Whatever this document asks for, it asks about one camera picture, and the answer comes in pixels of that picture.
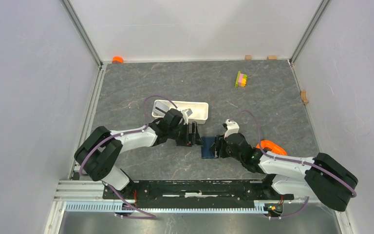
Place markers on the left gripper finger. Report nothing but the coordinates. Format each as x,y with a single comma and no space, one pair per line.
196,138
190,143

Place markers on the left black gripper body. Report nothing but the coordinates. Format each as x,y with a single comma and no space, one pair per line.
183,137

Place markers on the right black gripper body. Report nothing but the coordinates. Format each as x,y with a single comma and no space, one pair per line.
225,151

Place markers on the blue card holder wallet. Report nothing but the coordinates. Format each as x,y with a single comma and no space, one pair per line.
206,148

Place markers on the white plastic tray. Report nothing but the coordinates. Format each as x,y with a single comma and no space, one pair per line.
200,110

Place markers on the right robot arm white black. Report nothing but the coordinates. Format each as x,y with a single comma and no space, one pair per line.
321,176

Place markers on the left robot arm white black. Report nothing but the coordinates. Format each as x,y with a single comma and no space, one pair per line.
98,153

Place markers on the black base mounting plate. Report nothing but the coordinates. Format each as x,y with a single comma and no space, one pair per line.
189,194

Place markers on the colourful toy block stack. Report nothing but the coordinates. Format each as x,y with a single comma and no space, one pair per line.
241,79

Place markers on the curved wooden piece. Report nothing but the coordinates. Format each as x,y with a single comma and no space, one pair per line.
303,96

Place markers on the orange round cap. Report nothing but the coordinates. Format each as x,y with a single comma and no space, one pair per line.
117,59

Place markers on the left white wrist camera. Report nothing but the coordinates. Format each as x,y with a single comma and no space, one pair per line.
186,113

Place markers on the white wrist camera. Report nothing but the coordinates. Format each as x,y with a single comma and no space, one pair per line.
186,113
231,127

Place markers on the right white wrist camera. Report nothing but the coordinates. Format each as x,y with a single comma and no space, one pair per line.
231,127

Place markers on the orange plastic ring toy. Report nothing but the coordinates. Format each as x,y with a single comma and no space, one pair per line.
269,146

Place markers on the white cable comb rail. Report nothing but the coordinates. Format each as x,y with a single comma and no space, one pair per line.
120,207

